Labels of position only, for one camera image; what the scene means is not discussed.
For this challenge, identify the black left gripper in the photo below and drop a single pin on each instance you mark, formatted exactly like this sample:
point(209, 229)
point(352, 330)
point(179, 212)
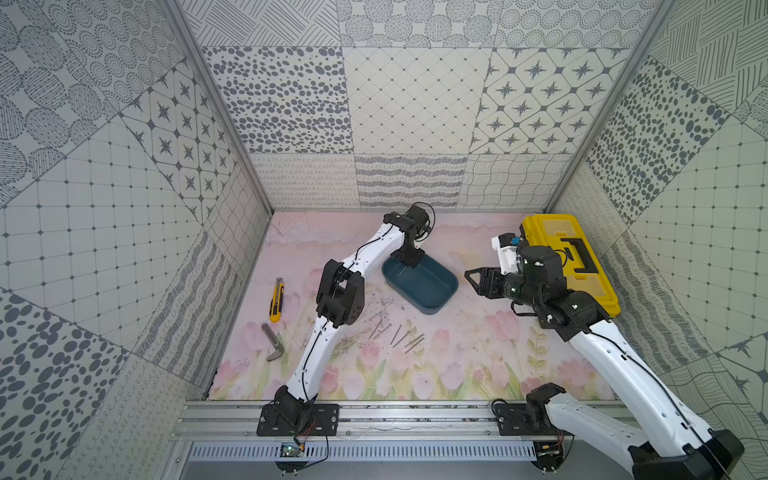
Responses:
point(410, 253)

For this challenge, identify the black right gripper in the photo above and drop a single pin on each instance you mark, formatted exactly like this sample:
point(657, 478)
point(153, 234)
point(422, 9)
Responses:
point(489, 278)

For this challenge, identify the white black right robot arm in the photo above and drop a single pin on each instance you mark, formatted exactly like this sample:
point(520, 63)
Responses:
point(670, 441)

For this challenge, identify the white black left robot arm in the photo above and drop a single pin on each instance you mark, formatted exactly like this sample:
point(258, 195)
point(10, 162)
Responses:
point(340, 301)

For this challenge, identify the teal plastic storage box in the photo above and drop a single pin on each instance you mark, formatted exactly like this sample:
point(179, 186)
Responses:
point(428, 286)

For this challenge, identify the yellow black toolbox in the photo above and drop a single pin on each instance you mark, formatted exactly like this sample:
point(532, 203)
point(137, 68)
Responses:
point(582, 270)

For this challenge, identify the yellow utility knife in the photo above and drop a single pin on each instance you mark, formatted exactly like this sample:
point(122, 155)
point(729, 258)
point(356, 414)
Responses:
point(275, 309)

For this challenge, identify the small green circuit board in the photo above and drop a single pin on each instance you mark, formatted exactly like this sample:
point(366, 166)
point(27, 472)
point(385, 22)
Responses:
point(290, 450)

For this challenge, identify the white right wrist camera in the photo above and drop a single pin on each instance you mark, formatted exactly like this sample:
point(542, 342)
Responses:
point(505, 246)

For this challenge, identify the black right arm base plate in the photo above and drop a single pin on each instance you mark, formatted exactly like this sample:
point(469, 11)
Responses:
point(512, 419)

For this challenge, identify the grey metal angle bracket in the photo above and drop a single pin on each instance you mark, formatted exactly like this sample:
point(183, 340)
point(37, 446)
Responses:
point(278, 348)

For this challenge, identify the white slotted cable duct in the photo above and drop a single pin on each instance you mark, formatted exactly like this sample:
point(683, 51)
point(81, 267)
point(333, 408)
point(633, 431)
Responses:
point(369, 451)

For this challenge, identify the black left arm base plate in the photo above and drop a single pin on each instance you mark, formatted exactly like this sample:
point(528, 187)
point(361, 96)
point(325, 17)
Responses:
point(324, 419)

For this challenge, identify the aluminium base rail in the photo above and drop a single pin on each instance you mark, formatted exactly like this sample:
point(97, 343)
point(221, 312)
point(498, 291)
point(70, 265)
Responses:
point(357, 420)

